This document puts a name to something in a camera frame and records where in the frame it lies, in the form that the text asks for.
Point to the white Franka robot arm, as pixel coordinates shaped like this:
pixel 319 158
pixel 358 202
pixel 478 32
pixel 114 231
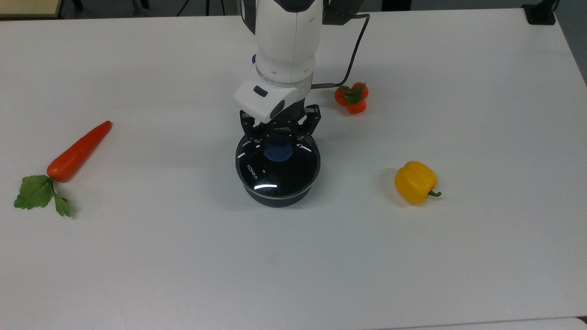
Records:
pixel 284 41

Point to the tan wooden board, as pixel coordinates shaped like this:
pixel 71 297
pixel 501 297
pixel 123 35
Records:
pixel 27 7

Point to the yellow toy bell pepper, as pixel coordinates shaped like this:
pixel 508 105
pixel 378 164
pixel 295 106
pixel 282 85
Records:
pixel 415 183

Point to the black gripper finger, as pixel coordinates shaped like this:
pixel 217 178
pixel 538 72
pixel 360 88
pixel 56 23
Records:
pixel 250 127
pixel 312 118

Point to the black stand base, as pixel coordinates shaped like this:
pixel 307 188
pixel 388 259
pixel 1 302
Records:
pixel 541 13

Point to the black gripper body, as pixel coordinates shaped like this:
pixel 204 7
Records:
pixel 293 117

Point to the black pot with glass lid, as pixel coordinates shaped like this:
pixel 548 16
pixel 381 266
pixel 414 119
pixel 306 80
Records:
pixel 277 172

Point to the orange toy tomato cluster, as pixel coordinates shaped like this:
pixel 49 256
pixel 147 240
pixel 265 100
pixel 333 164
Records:
pixel 357 107

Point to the orange toy carrot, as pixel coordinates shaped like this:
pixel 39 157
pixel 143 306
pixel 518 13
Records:
pixel 75 153

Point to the black mount block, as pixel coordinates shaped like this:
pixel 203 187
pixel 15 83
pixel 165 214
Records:
pixel 341 9

